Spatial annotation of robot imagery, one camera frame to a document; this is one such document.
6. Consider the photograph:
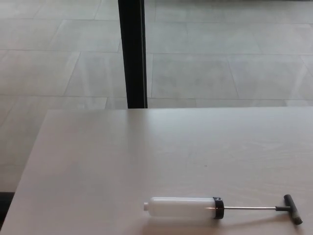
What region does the white air pump black handle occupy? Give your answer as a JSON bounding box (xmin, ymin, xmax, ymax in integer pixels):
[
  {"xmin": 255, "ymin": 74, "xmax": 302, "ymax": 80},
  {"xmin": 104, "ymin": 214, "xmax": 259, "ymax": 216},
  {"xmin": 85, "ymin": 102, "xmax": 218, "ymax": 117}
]
[{"xmin": 143, "ymin": 194, "xmax": 303, "ymax": 225}]

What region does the black vertical post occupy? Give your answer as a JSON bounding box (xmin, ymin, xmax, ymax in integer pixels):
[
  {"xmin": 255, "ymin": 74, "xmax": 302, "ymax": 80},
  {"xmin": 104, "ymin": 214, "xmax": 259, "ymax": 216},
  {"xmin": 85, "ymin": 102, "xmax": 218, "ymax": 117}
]
[{"xmin": 117, "ymin": 0, "xmax": 148, "ymax": 109}]

